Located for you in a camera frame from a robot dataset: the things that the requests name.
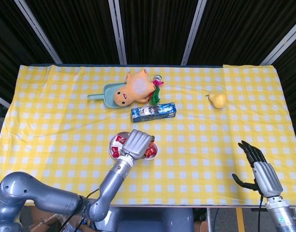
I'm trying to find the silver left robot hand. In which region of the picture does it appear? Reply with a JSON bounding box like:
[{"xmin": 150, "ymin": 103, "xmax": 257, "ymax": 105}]
[{"xmin": 120, "ymin": 129, "xmax": 155, "ymax": 161}]

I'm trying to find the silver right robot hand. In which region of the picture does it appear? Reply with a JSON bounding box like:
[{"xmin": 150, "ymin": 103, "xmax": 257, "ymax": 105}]
[{"xmin": 232, "ymin": 140, "xmax": 284, "ymax": 198}]

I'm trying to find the white paper cup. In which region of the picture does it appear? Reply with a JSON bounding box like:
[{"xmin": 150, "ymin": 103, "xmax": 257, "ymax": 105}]
[{"xmin": 142, "ymin": 141, "xmax": 160, "ymax": 160}]

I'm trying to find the round silver metal plate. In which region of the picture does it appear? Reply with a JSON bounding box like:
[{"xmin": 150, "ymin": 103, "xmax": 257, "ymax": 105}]
[{"xmin": 108, "ymin": 131, "xmax": 139, "ymax": 160}]

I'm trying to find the blue cookie box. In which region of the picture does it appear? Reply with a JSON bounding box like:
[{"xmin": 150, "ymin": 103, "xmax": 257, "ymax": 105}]
[{"xmin": 131, "ymin": 102, "xmax": 177, "ymax": 123}]

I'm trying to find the pink green red tassel toy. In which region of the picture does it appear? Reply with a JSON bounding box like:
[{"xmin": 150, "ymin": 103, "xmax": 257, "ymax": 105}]
[{"xmin": 144, "ymin": 80, "xmax": 164, "ymax": 106}]

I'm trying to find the orange plush toy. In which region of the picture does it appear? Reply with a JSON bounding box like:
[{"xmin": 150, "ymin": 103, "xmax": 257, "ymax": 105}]
[{"xmin": 113, "ymin": 69, "xmax": 155, "ymax": 107}]

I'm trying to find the teal plastic dustpan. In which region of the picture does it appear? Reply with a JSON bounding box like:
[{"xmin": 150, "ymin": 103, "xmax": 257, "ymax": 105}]
[{"xmin": 87, "ymin": 83, "xmax": 129, "ymax": 110}]

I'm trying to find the yellow white checkered tablecloth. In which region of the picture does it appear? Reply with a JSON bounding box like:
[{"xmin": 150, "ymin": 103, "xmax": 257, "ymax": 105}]
[{"xmin": 0, "ymin": 64, "xmax": 296, "ymax": 206}]

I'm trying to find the grey robot torso base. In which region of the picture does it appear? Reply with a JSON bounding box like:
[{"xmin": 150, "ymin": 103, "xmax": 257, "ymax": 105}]
[{"xmin": 91, "ymin": 206, "xmax": 194, "ymax": 232}]

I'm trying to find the yellow pear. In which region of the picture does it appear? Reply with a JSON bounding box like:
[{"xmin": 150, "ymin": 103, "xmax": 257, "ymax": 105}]
[{"xmin": 206, "ymin": 91, "xmax": 228, "ymax": 109}]

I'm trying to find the black curtain panel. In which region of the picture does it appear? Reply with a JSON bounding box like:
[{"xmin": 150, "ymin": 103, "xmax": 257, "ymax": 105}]
[
  {"xmin": 0, "ymin": 0, "xmax": 57, "ymax": 103},
  {"xmin": 271, "ymin": 31, "xmax": 296, "ymax": 138},
  {"xmin": 186, "ymin": 0, "xmax": 296, "ymax": 65},
  {"xmin": 118, "ymin": 0, "xmax": 199, "ymax": 65},
  {"xmin": 26, "ymin": 0, "xmax": 121, "ymax": 65}
]

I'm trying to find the brown cardboard box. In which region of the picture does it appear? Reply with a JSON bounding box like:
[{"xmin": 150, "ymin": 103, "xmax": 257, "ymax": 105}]
[{"xmin": 19, "ymin": 205, "xmax": 90, "ymax": 232}]

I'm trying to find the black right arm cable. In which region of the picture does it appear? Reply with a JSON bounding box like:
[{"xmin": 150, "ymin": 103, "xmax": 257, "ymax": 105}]
[{"xmin": 258, "ymin": 195, "xmax": 265, "ymax": 232}]

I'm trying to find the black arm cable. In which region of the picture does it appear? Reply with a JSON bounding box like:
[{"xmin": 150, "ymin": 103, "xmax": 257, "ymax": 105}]
[
  {"xmin": 57, "ymin": 188, "xmax": 100, "ymax": 232},
  {"xmin": 258, "ymin": 195, "xmax": 265, "ymax": 232}
]

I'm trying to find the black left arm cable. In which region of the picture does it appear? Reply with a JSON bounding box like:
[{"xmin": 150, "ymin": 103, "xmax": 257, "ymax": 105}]
[{"xmin": 57, "ymin": 188, "xmax": 100, "ymax": 232}]

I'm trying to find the white metal frame post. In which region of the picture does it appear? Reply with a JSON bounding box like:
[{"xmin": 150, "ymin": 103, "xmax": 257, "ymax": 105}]
[
  {"xmin": 108, "ymin": 0, "xmax": 127, "ymax": 65},
  {"xmin": 0, "ymin": 93, "xmax": 11, "ymax": 109},
  {"xmin": 181, "ymin": 0, "xmax": 208, "ymax": 65},
  {"xmin": 14, "ymin": 0, "xmax": 63, "ymax": 64},
  {"xmin": 260, "ymin": 18, "xmax": 296, "ymax": 66}
]

